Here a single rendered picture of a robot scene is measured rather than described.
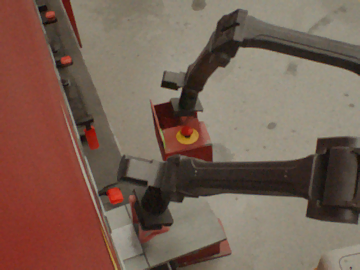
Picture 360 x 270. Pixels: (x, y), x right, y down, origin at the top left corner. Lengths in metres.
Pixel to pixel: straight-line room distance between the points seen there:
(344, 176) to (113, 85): 2.49
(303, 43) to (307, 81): 1.91
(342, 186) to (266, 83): 2.35
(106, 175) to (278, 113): 1.55
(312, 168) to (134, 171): 0.40
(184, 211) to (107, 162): 0.37
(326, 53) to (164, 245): 0.55
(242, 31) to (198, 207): 0.41
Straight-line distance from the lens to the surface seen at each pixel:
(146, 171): 0.94
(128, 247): 1.11
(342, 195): 0.62
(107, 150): 1.46
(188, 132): 1.56
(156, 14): 3.57
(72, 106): 1.58
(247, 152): 2.56
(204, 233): 1.11
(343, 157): 0.63
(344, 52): 1.11
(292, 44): 1.08
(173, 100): 1.63
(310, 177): 0.65
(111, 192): 0.82
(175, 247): 1.10
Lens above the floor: 1.95
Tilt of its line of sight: 50 degrees down
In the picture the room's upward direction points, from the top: 6 degrees counter-clockwise
